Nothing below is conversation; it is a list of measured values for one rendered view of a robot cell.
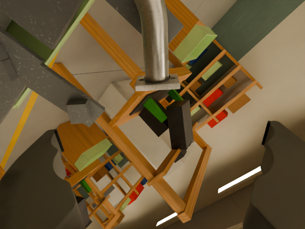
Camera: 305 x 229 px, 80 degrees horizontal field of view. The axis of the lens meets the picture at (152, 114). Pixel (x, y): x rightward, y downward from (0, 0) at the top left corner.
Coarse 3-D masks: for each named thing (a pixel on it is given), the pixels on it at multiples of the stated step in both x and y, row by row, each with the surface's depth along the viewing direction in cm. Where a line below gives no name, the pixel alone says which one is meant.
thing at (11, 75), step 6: (0, 48) 25; (0, 54) 25; (6, 54) 26; (0, 60) 25; (6, 60) 26; (0, 66) 25; (6, 66) 26; (12, 66) 27; (0, 72) 25; (6, 72) 25; (12, 72) 27; (0, 78) 26; (6, 78) 26; (12, 78) 26
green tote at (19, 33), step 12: (84, 0) 33; (84, 12) 35; (12, 24) 38; (72, 24) 35; (24, 36) 38; (36, 48) 38; (48, 48) 37; (60, 48) 37; (48, 60) 38; (24, 96) 41; (12, 108) 41
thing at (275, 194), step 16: (272, 128) 10; (272, 144) 9; (288, 144) 9; (304, 144) 9; (272, 160) 8; (288, 160) 8; (304, 160) 8; (272, 176) 7; (288, 176) 7; (304, 176) 7; (256, 192) 6; (272, 192) 6; (288, 192) 6; (304, 192) 6; (256, 208) 6; (272, 208) 6; (288, 208) 6; (304, 208) 6; (256, 224) 6; (272, 224) 6; (288, 224) 5; (304, 224) 5
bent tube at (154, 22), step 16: (144, 0) 18; (160, 0) 19; (144, 16) 19; (160, 16) 19; (144, 32) 20; (160, 32) 20; (144, 48) 21; (160, 48) 21; (144, 64) 23; (160, 64) 21; (144, 80) 23; (160, 80) 22; (176, 80) 23
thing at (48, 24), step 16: (0, 0) 23; (16, 0) 23; (32, 0) 23; (48, 0) 23; (64, 0) 23; (80, 0) 23; (112, 0) 23; (128, 0) 23; (16, 16) 24; (32, 16) 24; (48, 16) 24; (64, 16) 24; (128, 16) 23; (32, 32) 25; (48, 32) 25; (64, 32) 25; (176, 32) 24
